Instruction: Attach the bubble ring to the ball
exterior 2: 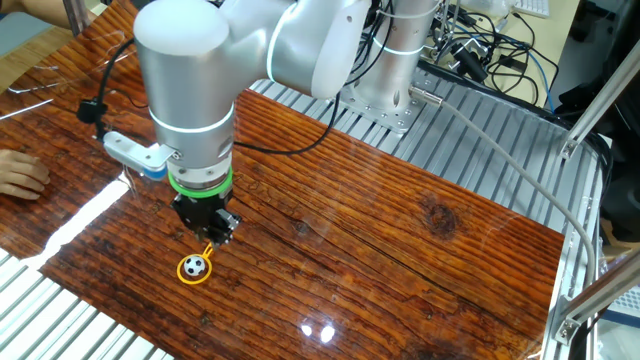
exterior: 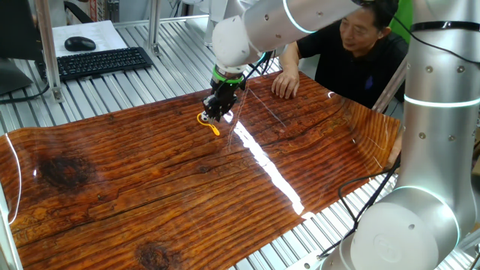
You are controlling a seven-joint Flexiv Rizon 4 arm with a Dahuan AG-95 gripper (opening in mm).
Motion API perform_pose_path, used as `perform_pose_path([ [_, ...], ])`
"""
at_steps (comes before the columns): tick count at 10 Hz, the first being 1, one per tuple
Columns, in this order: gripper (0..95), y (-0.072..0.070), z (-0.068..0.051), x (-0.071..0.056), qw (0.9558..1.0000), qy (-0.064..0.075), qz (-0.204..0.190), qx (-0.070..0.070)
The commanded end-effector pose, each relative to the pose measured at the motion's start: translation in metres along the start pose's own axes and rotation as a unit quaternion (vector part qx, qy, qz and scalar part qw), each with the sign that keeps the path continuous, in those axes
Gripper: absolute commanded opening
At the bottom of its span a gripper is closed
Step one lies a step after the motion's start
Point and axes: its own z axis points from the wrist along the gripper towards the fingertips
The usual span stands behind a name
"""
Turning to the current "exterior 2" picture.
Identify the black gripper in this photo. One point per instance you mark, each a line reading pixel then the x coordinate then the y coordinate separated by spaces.
pixel 196 211

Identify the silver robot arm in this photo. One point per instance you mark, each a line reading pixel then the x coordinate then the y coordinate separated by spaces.
pixel 200 75

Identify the person's bare forearm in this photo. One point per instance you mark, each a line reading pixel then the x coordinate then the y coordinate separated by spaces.
pixel 35 10

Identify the small soccer ball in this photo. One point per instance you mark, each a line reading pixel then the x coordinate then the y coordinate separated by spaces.
pixel 193 265

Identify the person's bare hand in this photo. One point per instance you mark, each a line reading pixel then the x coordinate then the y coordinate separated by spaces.
pixel 20 175

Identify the wood grain board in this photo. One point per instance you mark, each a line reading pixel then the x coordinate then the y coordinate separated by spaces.
pixel 350 225

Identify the white keyboard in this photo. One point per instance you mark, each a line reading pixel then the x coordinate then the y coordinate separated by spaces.
pixel 531 7

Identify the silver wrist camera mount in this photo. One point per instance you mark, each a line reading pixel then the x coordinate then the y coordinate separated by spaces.
pixel 135 152

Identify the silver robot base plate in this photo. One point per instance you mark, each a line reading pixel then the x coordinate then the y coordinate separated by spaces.
pixel 380 112

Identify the aluminium frame bar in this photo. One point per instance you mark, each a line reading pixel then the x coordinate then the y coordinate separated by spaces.
pixel 595 300
pixel 600 95

